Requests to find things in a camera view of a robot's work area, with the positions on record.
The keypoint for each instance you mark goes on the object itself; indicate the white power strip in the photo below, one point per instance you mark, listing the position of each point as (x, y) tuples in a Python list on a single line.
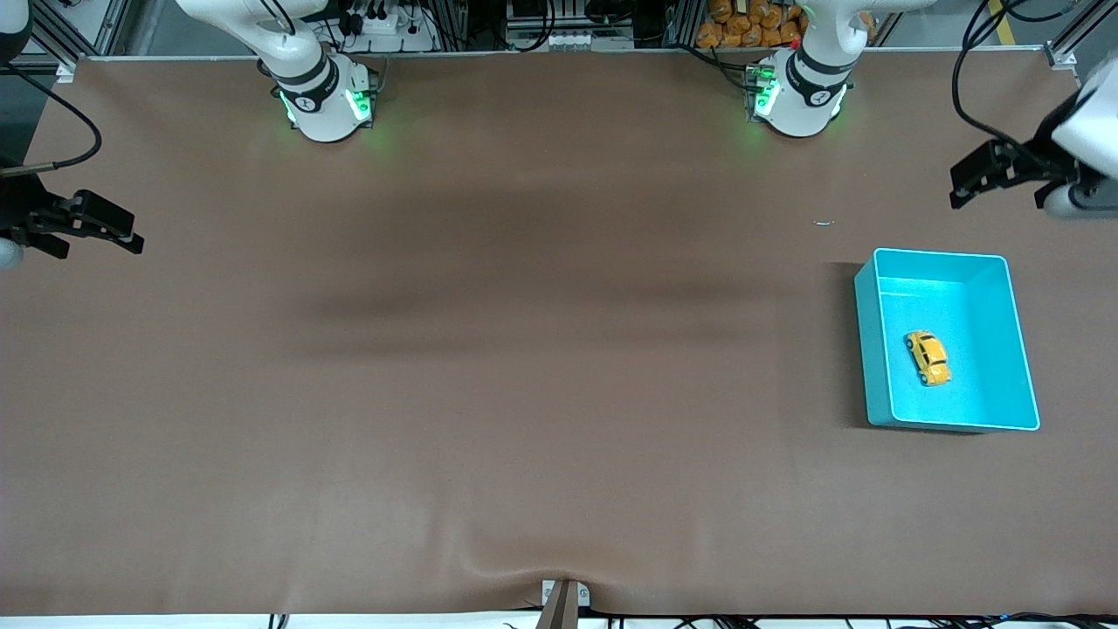
[(389, 31)]

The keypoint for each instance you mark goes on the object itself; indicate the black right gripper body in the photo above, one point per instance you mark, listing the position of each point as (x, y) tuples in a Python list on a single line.
[(19, 208)]

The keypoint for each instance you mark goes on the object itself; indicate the pile of orange toys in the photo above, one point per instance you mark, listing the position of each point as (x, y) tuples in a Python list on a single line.
[(742, 26)]

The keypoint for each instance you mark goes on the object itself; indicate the yellow beetle toy car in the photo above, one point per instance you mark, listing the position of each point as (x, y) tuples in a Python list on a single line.
[(928, 356)]

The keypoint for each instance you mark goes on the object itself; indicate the teal plastic bin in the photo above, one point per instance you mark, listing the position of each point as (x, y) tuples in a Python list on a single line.
[(978, 384)]

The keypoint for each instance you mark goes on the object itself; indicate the aluminium frame post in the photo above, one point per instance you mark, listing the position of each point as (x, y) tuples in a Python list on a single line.
[(79, 26), (1079, 35)]

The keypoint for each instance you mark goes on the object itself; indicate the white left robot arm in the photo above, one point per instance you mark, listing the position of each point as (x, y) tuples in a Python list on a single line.
[(808, 96)]

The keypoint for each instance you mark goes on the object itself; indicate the brown table mat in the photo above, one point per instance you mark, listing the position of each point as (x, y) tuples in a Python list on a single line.
[(559, 393)]

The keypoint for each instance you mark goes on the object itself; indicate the metal table clamp bracket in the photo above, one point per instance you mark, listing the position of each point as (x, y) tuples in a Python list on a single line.
[(563, 603)]

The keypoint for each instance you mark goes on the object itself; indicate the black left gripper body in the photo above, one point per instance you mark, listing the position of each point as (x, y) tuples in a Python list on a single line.
[(1042, 154)]

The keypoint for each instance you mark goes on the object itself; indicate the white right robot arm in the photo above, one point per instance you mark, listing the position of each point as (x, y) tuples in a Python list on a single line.
[(323, 105)]

